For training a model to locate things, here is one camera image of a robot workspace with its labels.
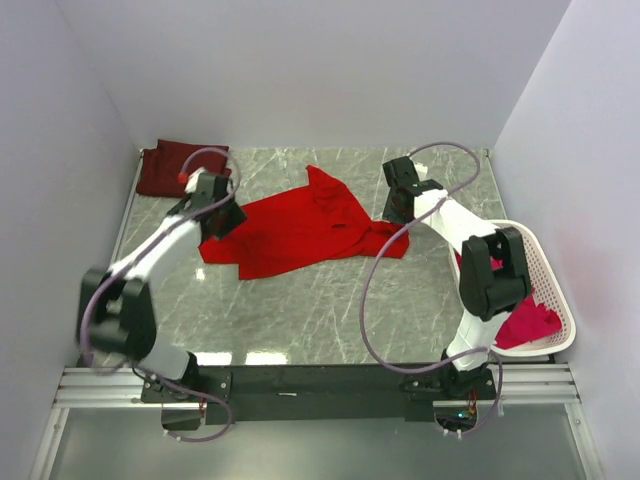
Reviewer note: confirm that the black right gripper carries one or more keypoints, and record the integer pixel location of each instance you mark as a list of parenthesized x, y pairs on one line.
[(392, 217)]

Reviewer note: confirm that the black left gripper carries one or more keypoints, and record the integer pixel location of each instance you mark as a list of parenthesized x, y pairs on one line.
[(237, 217)]

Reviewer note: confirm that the dark red t shirt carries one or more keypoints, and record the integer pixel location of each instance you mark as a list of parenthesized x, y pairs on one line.
[(161, 166)]

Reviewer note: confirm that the bright red t shirt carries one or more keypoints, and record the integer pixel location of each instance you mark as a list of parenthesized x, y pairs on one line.
[(297, 228)]

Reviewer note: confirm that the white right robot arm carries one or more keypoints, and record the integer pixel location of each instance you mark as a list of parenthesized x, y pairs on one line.
[(493, 271)]

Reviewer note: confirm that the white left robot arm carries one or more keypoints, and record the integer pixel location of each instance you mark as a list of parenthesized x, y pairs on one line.
[(116, 313)]

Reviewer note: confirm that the white perforated laundry basket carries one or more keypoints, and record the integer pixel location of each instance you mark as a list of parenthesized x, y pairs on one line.
[(545, 288)]

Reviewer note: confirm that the pink garment in basket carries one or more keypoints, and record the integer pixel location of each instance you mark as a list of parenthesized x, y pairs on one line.
[(530, 330)]

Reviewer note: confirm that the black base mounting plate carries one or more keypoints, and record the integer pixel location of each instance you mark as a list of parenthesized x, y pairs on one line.
[(323, 392)]

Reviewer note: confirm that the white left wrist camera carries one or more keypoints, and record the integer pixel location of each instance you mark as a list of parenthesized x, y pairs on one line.
[(189, 181)]

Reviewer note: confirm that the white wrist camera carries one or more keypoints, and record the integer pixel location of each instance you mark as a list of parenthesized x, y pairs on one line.
[(421, 172), (189, 181)]

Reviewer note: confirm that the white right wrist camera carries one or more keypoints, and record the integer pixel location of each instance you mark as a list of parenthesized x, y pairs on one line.
[(421, 172)]

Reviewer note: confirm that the aluminium frame rail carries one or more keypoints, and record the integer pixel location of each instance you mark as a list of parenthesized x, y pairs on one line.
[(524, 384)]

